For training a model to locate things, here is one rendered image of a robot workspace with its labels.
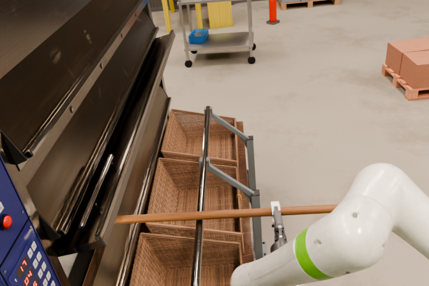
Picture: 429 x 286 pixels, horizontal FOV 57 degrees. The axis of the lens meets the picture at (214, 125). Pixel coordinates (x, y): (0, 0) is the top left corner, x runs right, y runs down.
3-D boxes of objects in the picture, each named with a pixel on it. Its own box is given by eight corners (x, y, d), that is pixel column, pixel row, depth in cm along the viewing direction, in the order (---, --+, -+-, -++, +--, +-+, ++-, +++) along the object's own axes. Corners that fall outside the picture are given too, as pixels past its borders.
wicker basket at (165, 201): (152, 262, 206) (142, 224, 191) (165, 191, 254) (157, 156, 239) (246, 255, 203) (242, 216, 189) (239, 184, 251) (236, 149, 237)
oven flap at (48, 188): (53, 239, 107) (3, 187, 98) (153, 31, 260) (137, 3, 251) (66, 234, 106) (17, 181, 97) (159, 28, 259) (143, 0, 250)
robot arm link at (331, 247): (409, 229, 77) (364, 183, 78) (388, 276, 69) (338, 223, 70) (347, 254, 91) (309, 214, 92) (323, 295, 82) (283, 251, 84)
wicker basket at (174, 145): (166, 186, 258) (159, 151, 244) (175, 138, 306) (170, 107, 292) (240, 180, 254) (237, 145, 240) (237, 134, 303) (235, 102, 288)
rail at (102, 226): (103, 240, 107) (96, 241, 108) (174, 32, 260) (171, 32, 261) (99, 235, 106) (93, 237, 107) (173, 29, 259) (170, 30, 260)
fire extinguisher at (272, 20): (267, 25, 706) (265, -5, 678) (265, 22, 725) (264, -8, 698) (280, 24, 704) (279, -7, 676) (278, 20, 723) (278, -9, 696)
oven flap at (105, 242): (107, 246, 109) (44, 260, 112) (175, 35, 262) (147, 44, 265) (103, 240, 107) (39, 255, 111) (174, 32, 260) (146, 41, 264)
